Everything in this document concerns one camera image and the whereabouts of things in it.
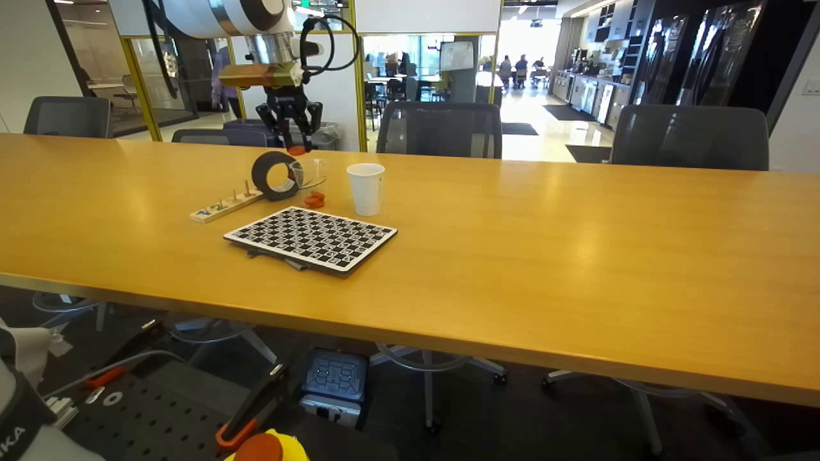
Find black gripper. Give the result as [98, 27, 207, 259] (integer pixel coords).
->
[253, 86, 325, 156]

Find clear plastic cup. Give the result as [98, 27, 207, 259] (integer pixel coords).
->
[298, 155, 332, 214]

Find white paper cup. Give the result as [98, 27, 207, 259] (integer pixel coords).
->
[346, 161, 387, 218]

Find black tape roll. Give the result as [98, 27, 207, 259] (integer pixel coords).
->
[248, 148, 306, 206]

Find dark gray office chair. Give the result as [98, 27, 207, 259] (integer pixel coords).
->
[540, 104, 777, 461]
[24, 96, 114, 337]
[164, 118, 285, 366]
[369, 100, 510, 434]

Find black-white marker checkerboard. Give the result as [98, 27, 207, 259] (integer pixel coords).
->
[224, 206, 401, 277]

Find small gray metal piece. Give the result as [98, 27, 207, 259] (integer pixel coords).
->
[275, 253, 312, 275]

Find gray box with grid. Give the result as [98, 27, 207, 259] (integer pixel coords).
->
[298, 346, 371, 429]

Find yellow emergency stop button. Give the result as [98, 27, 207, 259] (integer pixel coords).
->
[224, 429, 312, 461]

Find black perforated plate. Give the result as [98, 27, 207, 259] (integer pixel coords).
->
[60, 356, 260, 461]

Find white robot housing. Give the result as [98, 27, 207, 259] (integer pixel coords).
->
[0, 319, 111, 461]

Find black glass-door refrigerators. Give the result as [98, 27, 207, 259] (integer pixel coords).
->
[630, 0, 820, 118]

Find black camera cable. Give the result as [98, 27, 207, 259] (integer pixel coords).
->
[298, 11, 362, 78]

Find orange-handled black tool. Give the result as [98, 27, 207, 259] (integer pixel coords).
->
[212, 361, 292, 455]
[46, 319, 169, 406]

